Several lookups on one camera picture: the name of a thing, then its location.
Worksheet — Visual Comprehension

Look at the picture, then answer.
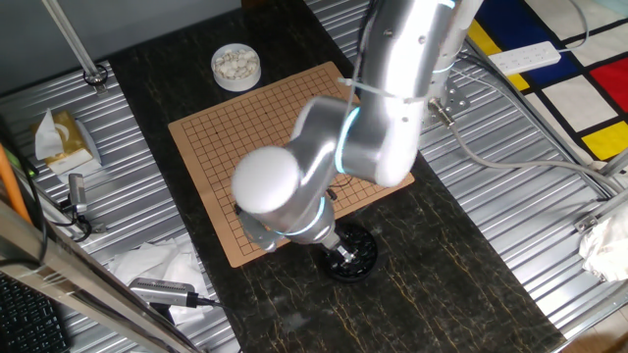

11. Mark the white power strip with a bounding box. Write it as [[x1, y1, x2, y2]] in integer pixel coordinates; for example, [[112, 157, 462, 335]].
[[488, 40, 563, 77]]

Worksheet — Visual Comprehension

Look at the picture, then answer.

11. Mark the yellow tissue pack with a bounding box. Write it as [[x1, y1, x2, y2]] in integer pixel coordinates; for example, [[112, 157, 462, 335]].
[[29, 108, 103, 177]]

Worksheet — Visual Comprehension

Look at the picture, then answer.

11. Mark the black hub cable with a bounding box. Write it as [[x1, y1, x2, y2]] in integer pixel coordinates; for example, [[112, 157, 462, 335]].
[[185, 292, 227, 311]]

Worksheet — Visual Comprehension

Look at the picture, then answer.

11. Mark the silver pole with black ring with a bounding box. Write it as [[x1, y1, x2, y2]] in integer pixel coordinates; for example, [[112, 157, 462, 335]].
[[41, 0, 110, 95]]

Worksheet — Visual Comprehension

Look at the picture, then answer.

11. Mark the white tissue sheet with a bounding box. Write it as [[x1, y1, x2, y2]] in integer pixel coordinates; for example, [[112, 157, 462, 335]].
[[164, 304, 218, 328]]

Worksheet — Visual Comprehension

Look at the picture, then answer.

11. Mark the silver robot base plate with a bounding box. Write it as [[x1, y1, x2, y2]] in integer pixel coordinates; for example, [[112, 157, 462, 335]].
[[421, 80, 472, 129]]

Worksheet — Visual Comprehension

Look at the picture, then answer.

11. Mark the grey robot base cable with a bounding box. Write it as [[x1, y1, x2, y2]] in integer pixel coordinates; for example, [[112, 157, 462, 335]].
[[427, 96, 627, 195]]

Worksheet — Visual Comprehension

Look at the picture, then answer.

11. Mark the pile of white tissues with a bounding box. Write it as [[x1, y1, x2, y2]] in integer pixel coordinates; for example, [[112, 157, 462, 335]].
[[106, 237, 211, 298]]

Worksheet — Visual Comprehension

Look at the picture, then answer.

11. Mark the aluminium profile with bracket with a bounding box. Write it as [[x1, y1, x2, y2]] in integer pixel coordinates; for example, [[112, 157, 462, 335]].
[[573, 146, 628, 234]]

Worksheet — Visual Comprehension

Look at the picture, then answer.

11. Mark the grey usb hub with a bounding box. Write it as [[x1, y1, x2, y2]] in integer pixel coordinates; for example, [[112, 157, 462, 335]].
[[128, 277, 197, 309]]

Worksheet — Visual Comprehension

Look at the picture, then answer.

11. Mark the white bowl of white stones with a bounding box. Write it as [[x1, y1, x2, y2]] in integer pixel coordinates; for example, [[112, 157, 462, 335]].
[[210, 42, 262, 93]]

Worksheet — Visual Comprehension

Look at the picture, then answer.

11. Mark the black bowl of black stones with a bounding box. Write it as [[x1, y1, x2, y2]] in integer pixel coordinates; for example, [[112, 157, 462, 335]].
[[319, 223, 380, 284]]

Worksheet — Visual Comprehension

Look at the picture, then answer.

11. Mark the white power strip cable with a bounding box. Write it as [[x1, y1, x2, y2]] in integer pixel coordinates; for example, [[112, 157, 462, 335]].
[[557, 0, 591, 54]]

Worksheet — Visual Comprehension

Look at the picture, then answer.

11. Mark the orange stick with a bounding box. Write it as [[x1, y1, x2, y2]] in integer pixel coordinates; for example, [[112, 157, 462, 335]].
[[0, 144, 33, 227]]

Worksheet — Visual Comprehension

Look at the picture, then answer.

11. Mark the black and silver tool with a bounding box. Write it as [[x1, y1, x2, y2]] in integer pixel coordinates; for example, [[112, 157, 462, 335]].
[[61, 173, 107, 235]]

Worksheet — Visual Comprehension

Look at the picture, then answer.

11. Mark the tan go board mat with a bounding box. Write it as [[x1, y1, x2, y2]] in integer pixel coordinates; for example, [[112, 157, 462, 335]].
[[168, 61, 416, 269]]

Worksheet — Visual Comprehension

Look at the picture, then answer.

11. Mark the black keyboard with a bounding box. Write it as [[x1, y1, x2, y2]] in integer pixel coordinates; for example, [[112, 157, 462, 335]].
[[0, 274, 70, 353]]

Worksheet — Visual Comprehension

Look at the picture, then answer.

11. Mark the silver metal frame bar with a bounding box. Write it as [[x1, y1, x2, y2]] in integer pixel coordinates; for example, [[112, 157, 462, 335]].
[[0, 200, 202, 353]]

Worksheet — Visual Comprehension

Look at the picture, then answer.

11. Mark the colourful block pattern cloth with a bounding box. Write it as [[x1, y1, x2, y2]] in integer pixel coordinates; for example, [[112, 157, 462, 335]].
[[465, 0, 628, 163]]

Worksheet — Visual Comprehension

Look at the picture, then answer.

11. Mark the black marble pattern mat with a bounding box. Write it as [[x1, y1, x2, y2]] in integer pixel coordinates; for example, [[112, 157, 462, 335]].
[[106, 0, 568, 353]]

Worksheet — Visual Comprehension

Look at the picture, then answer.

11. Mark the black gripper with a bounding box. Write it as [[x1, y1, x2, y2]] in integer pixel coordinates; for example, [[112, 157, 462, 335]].
[[327, 234, 359, 266]]

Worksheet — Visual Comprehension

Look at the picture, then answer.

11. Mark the crumpled white cloth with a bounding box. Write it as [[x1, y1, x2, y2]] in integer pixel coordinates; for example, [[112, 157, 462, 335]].
[[578, 210, 628, 283]]

